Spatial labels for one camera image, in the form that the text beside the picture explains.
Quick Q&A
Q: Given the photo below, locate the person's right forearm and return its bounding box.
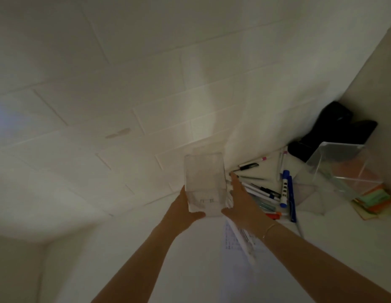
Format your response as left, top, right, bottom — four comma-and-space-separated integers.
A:
262, 223, 391, 303

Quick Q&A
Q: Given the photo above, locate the thin wrist bracelet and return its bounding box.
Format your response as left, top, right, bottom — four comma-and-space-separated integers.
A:
262, 222, 278, 242

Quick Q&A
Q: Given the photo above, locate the person's left hand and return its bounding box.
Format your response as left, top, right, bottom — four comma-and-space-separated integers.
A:
161, 185, 206, 236

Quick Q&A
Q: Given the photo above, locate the clear acrylic box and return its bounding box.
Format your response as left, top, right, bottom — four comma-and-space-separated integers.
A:
304, 141, 384, 203
184, 151, 228, 218

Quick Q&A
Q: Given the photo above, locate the person's right hand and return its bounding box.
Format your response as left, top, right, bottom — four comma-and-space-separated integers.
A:
221, 172, 277, 241

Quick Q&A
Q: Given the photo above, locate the black bag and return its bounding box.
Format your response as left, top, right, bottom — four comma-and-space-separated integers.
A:
287, 101, 379, 163

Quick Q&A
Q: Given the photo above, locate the white paper sheet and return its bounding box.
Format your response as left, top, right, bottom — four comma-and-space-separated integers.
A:
219, 217, 310, 303

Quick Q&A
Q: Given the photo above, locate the stack of coloured sticky notes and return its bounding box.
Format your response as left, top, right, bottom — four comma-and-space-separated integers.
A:
352, 184, 391, 221

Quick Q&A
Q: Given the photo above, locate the person's left forearm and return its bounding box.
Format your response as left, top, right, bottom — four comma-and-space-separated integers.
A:
91, 222, 183, 303

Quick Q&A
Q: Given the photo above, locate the pile of assorted pens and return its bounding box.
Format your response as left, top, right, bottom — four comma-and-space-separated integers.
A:
225, 150, 305, 266

